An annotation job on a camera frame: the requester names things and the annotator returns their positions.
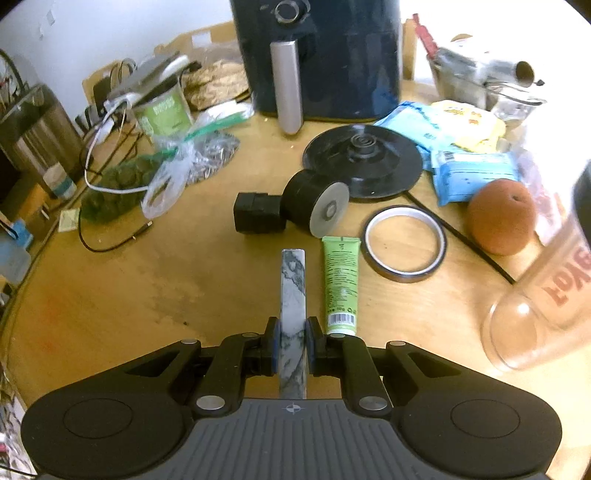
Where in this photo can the white power bank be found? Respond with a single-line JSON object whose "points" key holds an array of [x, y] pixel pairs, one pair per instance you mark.
{"points": [[123, 99]]}

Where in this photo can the green tube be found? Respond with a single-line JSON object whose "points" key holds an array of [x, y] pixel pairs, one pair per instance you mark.
{"points": [[340, 277]]}

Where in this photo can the clear bag green tie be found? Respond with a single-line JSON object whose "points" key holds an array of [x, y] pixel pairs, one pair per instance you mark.
{"points": [[203, 154]]}

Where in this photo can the cardboard sheet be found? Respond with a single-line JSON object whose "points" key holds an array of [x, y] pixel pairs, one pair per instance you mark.
{"points": [[207, 39]]}

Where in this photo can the amber tape roll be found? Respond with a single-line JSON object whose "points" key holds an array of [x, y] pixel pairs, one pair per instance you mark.
{"points": [[406, 276]]}

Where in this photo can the marble pattern bar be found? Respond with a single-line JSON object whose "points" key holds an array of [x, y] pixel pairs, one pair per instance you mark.
{"points": [[293, 286]]}

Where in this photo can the crumpled clear plastic bag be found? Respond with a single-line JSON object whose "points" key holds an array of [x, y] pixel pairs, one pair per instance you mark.
{"points": [[545, 203]]}

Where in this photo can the dark blue air fryer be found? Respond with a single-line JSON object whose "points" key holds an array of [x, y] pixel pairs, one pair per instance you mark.
{"points": [[346, 69]]}

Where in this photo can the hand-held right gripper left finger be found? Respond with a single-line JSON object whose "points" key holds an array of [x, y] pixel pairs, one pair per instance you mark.
{"points": [[275, 341]]}

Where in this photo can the light blue snack packet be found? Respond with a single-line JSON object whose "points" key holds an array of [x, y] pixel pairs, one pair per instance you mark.
{"points": [[475, 177], [406, 124]]}

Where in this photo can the small paper label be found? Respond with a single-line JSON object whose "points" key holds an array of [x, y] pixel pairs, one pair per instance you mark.
{"points": [[69, 219]]}

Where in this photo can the yellow snack packet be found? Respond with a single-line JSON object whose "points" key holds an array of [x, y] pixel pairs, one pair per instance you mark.
{"points": [[471, 124]]}

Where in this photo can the orange fruit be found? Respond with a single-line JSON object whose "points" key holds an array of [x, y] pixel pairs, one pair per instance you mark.
{"points": [[501, 217]]}

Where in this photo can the black kettle base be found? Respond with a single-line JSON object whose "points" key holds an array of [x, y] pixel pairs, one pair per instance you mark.
{"points": [[383, 170]]}

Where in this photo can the black cylinder device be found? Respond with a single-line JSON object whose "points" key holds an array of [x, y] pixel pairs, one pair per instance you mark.
{"points": [[304, 198]]}

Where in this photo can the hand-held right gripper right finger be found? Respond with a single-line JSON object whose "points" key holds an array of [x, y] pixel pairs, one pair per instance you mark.
{"points": [[310, 341]]}

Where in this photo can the red bag clip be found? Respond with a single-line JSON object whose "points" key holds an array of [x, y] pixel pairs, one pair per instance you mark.
{"points": [[425, 37]]}

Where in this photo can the steel trash can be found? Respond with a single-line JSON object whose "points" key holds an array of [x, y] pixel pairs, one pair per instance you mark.
{"points": [[32, 138]]}

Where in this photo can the small white teal cup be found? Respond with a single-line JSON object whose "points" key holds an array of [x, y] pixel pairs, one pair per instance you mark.
{"points": [[62, 182]]}

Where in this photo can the blue lid plastic container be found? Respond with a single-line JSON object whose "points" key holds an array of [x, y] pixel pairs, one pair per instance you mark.
{"points": [[16, 258]]}

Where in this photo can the clear shaker bottle grey lid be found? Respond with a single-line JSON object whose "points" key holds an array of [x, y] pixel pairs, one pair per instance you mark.
{"points": [[554, 286]]}

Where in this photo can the green can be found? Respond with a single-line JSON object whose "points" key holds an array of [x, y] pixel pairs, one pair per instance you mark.
{"points": [[166, 115]]}

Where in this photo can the flatbread pack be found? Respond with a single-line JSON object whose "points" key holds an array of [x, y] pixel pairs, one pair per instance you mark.
{"points": [[217, 85]]}

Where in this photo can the grey smartphone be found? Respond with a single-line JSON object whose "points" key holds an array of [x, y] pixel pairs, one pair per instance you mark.
{"points": [[159, 71]]}

